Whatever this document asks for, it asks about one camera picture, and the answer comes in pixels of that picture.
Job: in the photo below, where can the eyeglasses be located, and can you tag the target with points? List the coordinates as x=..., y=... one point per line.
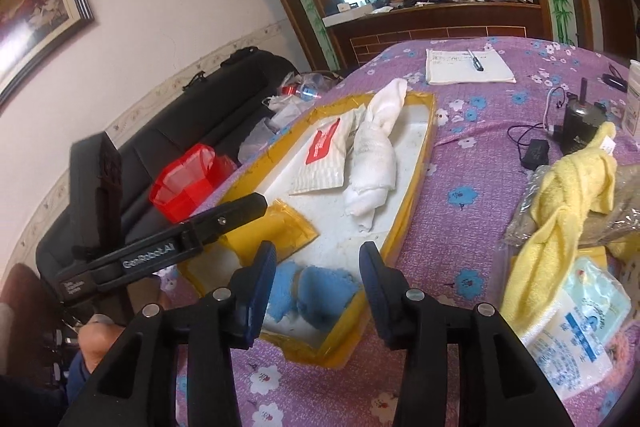
x=614, y=80

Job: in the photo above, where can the yellow towel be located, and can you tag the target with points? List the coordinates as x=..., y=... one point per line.
x=565, y=192

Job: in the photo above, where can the red plastic bag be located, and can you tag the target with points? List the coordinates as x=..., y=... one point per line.
x=185, y=182

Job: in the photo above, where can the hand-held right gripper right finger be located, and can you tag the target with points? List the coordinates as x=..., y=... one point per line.
x=375, y=297

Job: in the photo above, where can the white striped packet red label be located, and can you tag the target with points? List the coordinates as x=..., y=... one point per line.
x=325, y=157

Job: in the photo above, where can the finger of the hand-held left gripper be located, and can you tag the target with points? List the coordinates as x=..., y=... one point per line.
x=230, y=214

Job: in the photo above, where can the clear plastic packet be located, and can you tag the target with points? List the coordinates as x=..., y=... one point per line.
x=625, y=207

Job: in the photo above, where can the white plastic bag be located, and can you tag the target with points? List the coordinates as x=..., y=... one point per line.
x=270, y=122

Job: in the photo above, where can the clear plastic bag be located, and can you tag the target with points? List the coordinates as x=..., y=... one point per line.
x=305, y=89

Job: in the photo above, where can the blue towel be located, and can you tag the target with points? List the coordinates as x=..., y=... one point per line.
x=325, y=292

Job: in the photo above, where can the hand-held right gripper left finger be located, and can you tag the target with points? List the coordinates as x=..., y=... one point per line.
x=262, y=292

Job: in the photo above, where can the yellow pad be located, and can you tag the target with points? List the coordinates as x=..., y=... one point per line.
x=285, y=227

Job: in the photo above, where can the tissue pack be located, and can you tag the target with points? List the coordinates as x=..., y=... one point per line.
x=575, y=337

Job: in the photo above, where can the black adapter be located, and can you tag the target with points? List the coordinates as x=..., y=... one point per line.
x=535, y=153

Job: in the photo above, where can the person's left hand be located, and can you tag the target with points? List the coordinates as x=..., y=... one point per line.
x=97, y=342

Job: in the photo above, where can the wooden cabinet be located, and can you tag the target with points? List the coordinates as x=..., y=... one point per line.
x=440, y=19

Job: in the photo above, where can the white towel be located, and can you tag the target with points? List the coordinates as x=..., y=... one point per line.
x=372, y=157

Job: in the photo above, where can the pen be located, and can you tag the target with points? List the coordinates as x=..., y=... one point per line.
x=476, y=62

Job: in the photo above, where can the black cup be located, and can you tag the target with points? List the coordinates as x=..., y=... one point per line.
x=580, y=127

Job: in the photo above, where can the white box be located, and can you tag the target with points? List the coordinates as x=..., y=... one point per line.
x=350, y=8

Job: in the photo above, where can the white notebook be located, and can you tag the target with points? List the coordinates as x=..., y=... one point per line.
x=450, y=67

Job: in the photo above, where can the purple floral tablecloth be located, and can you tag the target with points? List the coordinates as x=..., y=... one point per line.
x=475, y=207

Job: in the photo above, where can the framed painting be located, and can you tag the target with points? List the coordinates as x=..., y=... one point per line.
x=35, y=2

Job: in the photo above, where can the yellow taped foam box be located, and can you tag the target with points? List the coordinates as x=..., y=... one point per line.
x=325, y=227

